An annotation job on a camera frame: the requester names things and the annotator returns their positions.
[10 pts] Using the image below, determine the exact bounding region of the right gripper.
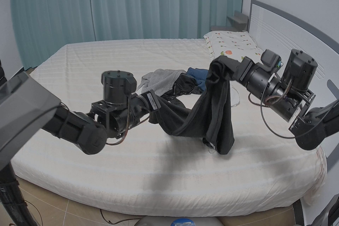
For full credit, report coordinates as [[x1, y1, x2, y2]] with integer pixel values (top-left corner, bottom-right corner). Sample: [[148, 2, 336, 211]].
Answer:
[[222, 57, 282, 99]]

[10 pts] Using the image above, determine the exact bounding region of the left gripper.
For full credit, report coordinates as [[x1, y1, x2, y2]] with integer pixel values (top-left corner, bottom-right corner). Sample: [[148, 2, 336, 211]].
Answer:
[[136, 90, 162, 116]]

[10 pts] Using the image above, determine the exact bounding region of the black T-shirt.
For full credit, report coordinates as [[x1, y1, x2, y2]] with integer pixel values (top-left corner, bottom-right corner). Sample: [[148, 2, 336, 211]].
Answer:
[[148, 57, 236, 155]]

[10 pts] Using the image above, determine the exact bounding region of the pile of clothes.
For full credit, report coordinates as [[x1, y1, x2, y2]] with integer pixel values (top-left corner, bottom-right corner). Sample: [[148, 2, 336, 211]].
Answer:
[[140, 67, 240, 107]]

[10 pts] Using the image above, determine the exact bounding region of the bed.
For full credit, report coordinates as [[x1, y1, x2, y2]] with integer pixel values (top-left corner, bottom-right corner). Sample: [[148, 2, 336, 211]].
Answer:
[[11, 0, 339, 226]]

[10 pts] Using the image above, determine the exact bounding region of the white printed pillow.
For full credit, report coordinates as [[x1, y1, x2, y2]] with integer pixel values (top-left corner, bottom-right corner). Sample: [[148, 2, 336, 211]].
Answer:
[[203, 31, 266, 61]]

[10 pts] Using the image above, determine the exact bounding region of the grey bedside table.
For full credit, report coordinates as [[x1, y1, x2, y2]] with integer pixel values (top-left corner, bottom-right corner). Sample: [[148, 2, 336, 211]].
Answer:
[[210, 10, 249, 32]]

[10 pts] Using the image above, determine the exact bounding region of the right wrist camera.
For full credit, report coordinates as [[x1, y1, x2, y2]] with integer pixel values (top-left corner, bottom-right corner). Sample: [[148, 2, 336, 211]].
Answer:
[[261, 50, 284, 73]]

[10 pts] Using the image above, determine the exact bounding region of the black cable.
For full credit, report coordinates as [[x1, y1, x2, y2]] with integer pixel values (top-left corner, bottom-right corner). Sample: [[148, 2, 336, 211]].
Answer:
[[100, 209, 115, 224], [261, 98, 298, 138]]

